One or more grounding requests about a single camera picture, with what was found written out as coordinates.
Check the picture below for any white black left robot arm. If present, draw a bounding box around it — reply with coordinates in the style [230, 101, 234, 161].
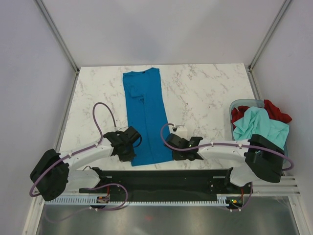
[30, 127, 142, 201]

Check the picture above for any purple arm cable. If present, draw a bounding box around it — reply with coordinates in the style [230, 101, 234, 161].
[29, 102, 130, 223]
[160, 123, 294, 213]

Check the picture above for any teal t shirt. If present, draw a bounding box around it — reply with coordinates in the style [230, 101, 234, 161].
[233, 107, 289, 149]

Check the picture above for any aluminium left corner post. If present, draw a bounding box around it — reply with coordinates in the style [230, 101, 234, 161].
[34, 0, 80, 74]

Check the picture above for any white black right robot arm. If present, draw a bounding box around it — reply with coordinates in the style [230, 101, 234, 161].
[162, 133, 286, 193]

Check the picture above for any aluminium corner post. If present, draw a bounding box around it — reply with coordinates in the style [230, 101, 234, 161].
[246, 0, 293, 71]
[34, 0, 80, 74]

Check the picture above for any white slotted cable duct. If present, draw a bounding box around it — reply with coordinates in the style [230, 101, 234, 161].
[46, 195, 243, 206]

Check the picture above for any aluminium right corner post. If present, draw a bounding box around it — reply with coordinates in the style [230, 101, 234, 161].
[246, 0, 293, 71]

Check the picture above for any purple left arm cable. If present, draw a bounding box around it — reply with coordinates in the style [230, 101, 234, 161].
[29, 102, 130, 223]

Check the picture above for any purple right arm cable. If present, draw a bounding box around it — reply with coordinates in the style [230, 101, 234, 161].
[160, 123, 294, 213]

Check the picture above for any blue t shirt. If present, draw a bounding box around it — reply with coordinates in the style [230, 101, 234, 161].
[123, 68, 173, 166]

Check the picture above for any red t shirt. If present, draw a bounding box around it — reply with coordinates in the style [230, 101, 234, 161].
[229, 99, 292, 129]

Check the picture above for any translucent blue plastic basket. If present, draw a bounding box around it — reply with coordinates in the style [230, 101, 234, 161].
[229, 98, 289, 152]

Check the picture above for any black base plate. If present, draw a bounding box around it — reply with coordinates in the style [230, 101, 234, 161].
[79, 169, 251, 201]

